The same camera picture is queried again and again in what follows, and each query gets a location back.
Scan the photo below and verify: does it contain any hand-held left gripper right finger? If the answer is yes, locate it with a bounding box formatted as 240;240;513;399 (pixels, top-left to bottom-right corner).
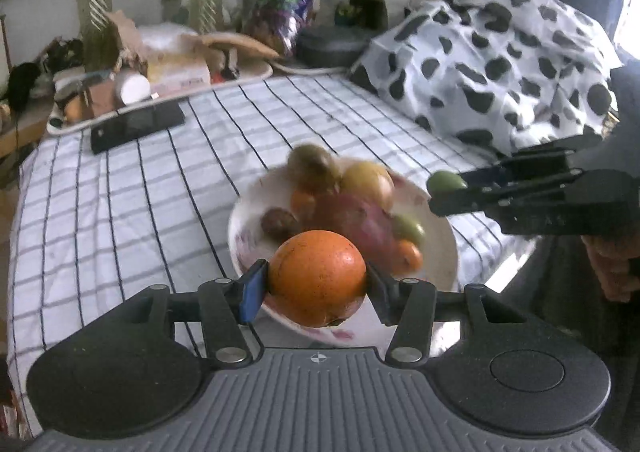
369;264;531;365

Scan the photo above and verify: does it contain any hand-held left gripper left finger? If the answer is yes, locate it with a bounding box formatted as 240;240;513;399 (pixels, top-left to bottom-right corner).
115;259;270;365

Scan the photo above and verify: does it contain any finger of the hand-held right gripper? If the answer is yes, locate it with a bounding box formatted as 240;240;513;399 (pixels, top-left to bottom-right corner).
462;133;603;190
429;171;586;217

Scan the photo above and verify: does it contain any green round fruit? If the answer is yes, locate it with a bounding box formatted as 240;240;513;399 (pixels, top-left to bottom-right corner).
426;171;468;197
391;213;427;245

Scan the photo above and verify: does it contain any orange cherry tomato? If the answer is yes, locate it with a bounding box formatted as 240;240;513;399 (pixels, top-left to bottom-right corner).
395;239;425;275
290;189;317;218

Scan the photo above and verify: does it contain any white floral bowl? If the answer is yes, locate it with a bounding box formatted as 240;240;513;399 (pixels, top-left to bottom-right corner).
227;157;459;345

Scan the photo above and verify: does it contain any orange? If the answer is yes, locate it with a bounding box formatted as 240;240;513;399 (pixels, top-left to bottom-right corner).
269;230;368;328

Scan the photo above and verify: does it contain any dark red cherry tomato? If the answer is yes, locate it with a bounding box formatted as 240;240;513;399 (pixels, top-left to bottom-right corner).
260;208;301;243

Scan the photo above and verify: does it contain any red dragon fruit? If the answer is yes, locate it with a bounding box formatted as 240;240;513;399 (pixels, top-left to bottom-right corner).
312;193;401;273

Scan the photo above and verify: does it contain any brown green mango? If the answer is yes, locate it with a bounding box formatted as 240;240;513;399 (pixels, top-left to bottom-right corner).
286;143;343;193

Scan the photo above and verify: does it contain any person's right hand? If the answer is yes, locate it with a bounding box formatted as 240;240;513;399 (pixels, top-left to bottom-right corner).
582;233;640;303

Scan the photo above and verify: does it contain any yellow round fruit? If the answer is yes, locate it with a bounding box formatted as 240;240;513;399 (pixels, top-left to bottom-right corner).
340;160;396;210

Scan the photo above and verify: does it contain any cow print cloth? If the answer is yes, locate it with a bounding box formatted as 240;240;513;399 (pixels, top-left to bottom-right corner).
347;0;623;158

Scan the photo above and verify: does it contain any checkered white tablecloth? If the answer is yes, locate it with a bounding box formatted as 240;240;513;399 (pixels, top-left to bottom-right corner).
7;72;538;438

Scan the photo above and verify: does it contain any black flat phone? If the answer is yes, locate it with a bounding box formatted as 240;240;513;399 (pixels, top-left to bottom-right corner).
90;99;186;155

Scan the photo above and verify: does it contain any grey hard case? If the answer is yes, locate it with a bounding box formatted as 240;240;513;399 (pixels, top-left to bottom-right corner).
296;26;386;69

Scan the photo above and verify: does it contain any white plate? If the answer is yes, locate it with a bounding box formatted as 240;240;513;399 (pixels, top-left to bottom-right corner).
272;59;351;78

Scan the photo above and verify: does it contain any open cardboard box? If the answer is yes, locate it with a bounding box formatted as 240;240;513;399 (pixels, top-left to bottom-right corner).
335;0;388;30

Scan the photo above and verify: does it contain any yellow white carton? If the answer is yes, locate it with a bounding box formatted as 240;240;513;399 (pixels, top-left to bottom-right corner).
147;52;211;85

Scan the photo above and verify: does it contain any white cylindrical bottle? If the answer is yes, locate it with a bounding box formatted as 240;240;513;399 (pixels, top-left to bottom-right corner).
114;69;151;105

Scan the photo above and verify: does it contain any brown leather pouch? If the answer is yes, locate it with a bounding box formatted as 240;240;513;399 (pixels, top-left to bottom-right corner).
82;82;121;118

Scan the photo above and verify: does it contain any brown paper envelope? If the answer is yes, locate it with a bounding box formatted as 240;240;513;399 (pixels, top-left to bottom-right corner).
197;32;280;60

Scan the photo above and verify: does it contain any white tray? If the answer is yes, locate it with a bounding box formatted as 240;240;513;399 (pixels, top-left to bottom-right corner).
47;59;275;135

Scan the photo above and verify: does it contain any purple foil bag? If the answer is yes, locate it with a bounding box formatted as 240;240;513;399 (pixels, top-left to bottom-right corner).
242;0;326;58

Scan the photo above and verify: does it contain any white plastic bag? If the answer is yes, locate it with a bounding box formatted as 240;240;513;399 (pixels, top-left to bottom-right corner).
135;22;201;53

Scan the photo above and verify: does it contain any brown paper bag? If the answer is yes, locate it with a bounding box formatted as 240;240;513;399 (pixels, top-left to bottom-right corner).
105;12;148;78

